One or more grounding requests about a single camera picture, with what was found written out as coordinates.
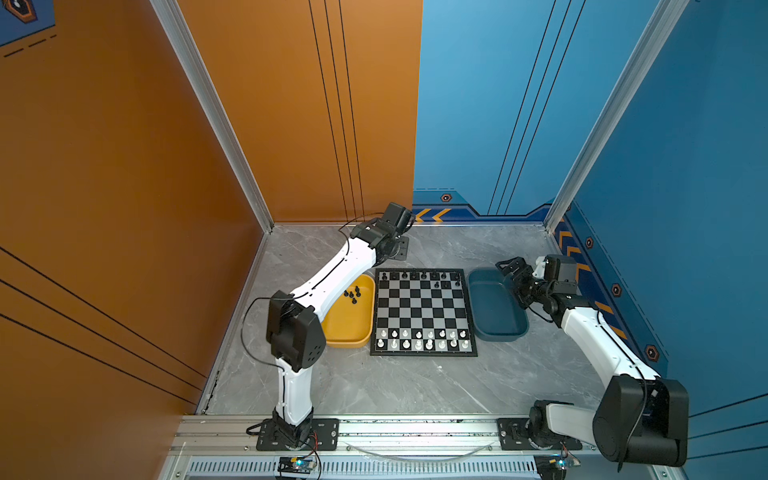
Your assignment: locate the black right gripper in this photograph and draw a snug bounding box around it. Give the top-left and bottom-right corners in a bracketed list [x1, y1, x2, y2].
[495, 256, 553, 307]

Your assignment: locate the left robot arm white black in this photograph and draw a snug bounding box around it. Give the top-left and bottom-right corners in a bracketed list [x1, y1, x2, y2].
[266, 202, 413, 447]

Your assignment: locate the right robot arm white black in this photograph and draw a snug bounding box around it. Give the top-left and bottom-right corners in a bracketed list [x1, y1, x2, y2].
[496, 255, 689, 467]

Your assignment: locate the black white chess board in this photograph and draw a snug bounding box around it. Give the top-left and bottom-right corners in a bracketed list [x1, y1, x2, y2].
[369, 268, 478, 358]

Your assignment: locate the white chess piece row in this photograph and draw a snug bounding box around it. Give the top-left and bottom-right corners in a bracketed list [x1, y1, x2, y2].
[370, 327, 477, 356]

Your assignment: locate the green circuit board left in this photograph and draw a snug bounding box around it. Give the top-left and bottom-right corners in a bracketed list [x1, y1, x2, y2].
[276, 456, 318, 479]

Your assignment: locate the teal plastic tray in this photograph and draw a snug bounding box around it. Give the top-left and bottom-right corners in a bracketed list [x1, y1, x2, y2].
[468, 268, 529, 342]

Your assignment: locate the yellow plastic tray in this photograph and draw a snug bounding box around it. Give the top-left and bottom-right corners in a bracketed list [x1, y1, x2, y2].
[322, 274, 375, 348]

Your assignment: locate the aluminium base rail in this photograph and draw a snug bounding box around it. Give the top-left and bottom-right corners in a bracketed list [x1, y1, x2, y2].
[159, 415, 686, 479]

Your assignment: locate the aluminium corner post right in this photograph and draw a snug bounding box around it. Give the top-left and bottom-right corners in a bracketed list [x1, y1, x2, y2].
[543, 0, 689, 234]

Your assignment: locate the aluminium corner post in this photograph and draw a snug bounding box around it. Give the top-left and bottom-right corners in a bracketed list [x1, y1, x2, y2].
[543, 0, 689, 234]
[149, 0, 274, 234]

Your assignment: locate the aluminium corner post left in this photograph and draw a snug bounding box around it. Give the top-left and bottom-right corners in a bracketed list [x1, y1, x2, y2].
[149, 0, 274, 234]

